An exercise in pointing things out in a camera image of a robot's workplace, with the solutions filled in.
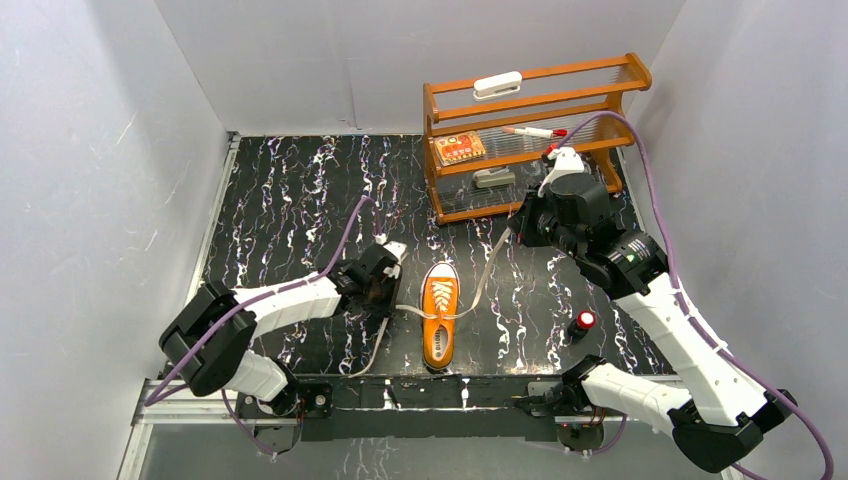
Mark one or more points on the grey stapler on bottom shelf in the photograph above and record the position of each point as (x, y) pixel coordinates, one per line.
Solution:
(493, 178)

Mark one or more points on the white stapler on top shelf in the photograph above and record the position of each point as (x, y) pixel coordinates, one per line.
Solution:
(496, 86)

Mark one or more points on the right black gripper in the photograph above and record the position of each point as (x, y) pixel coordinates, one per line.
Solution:
(522, 219)

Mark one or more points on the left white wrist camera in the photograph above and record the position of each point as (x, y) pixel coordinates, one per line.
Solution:
(397, 253)

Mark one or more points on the orange wooden shelf rack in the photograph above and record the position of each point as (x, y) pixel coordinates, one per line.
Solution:
(555, 97)

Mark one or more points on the red white marker pen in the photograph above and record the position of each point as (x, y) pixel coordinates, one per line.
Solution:
(536, 132)

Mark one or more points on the white shoelace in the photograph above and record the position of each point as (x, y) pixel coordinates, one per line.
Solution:
(479, 288)

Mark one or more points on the orange snack packet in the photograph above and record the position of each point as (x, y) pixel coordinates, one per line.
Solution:
(459, 148)

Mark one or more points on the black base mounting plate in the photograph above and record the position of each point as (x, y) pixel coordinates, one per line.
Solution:
(453, 406)

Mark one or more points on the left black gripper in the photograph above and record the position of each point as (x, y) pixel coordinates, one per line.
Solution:
(385, 291)

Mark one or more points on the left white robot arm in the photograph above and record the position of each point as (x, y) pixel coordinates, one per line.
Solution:
(208, 341)

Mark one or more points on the orange canvas sneaker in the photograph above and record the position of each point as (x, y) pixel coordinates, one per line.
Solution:
(439, 301)

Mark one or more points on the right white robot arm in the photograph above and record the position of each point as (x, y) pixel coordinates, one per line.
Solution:
(718, 416)

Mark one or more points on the red emergency stop button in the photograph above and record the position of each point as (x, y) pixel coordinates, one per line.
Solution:
(581, 325)

